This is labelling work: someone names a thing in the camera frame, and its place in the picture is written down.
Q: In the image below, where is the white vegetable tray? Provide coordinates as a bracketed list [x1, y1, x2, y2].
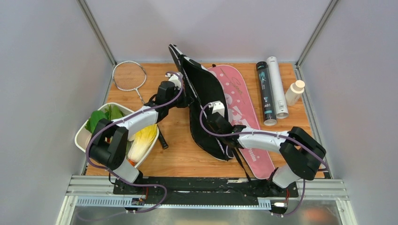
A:
[75, 102, 160, 168]

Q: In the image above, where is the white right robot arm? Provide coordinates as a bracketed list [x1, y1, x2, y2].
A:
[205, 112, 326, 196]

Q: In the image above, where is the cream bottle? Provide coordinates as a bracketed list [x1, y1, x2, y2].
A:
[285, 80, 306, 106]

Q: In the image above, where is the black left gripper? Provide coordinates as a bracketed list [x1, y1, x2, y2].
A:
[168, 86, 195, 110]

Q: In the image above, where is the black shuttlecock tube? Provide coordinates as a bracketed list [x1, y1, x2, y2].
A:
[256, 61, 277, 126]

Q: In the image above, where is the orange carrot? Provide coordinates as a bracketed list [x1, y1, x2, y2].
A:
[128, 159, 135, 167]

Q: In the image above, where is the yellow white cabbage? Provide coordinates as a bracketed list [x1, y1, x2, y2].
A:
[127, 125, 158, 165]

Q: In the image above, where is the green bok choy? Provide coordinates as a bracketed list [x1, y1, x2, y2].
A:
[84, 110, 108, 134]

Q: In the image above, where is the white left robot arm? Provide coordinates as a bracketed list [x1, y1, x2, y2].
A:
[85, 81, 185, 194]

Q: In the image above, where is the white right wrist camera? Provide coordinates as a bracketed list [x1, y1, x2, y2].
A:
[209, 101, 225, 118]

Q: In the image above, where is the white shuttlecock tube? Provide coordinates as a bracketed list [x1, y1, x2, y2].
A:
[266, 56, 289, 119]

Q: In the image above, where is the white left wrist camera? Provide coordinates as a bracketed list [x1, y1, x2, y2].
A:
[166, 72, 183, 90]

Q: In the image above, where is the white silver racket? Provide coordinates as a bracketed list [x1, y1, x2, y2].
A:
[112, 60, 170, 150]

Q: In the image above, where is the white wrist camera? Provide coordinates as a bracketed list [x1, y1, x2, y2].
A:
[166, 72, 183, 90]
[209, 101, 225, 118]

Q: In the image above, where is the green leafy vegetable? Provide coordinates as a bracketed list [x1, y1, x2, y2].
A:
[105, 105, 125, 120]

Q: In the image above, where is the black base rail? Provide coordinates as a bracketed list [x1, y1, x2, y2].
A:
[113, 177, 299, 206]

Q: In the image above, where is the pink racket cover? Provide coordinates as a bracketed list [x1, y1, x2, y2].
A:
[208, 65, 275, 180]

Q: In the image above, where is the black racket cover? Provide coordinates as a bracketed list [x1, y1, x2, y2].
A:
[168, 44, 250, 178]

